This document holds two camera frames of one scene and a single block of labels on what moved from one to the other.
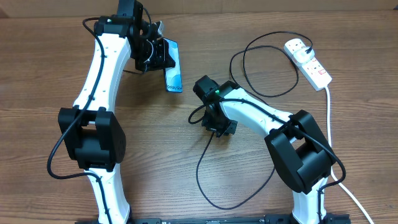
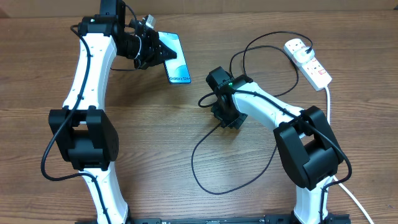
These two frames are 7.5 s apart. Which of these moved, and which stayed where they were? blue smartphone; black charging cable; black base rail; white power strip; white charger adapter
Moved: black charging cable; blue smartphone
Stayed: white charger adapter; white power strip; black base rail
